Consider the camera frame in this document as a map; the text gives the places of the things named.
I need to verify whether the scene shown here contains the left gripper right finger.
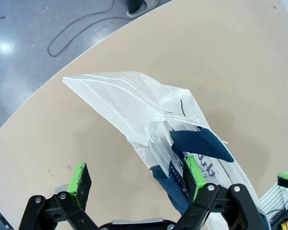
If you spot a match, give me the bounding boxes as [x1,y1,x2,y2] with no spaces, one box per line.
[174,155,269,230]

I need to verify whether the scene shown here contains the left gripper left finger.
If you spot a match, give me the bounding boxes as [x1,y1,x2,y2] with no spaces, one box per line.
[18,162,99,230]

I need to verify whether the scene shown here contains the clear plastic bag navy handles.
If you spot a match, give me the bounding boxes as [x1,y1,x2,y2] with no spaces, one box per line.
[62,70,272,230]

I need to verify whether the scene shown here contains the grey slipper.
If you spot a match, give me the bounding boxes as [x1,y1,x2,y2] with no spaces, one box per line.
[126,0,159,18]

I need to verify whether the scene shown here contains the black cable bundle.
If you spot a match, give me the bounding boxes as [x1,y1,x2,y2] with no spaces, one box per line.
[266,208,288,230]

